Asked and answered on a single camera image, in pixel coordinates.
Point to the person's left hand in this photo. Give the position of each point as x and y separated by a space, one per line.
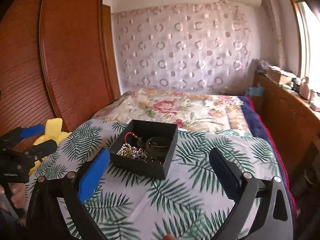
18 196

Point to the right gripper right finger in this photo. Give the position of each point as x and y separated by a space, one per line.
239 188

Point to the clutter pile on cabinet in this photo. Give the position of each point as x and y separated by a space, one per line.
274 73

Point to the window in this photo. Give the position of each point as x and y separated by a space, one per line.
308 28

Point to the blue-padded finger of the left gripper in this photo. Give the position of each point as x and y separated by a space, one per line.
32 131

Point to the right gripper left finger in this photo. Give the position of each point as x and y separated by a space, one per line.
77 187

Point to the wooden wardrobe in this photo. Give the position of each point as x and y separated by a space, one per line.
57 61

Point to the wooden side cabinet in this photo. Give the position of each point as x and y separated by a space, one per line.
292 124

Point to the black open jewelry box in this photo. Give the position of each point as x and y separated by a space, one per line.
145 148

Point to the palm leaf print cloth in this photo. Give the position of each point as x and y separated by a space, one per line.
189 204

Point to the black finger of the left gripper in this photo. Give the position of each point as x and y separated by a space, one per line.
38 152

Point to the pink circle pattern curtain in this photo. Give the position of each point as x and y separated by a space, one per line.
202 48

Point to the pink ceramic jug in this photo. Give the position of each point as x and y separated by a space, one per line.
304 89

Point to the floral quilt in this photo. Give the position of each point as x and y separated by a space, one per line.
193 112

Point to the blue paper item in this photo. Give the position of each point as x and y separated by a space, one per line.
255 91

